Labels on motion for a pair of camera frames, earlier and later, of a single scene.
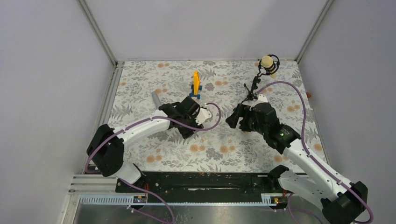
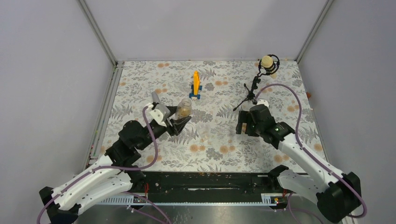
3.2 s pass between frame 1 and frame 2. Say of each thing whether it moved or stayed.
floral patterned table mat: stayed
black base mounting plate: stayed
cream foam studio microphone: stayed
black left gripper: moved
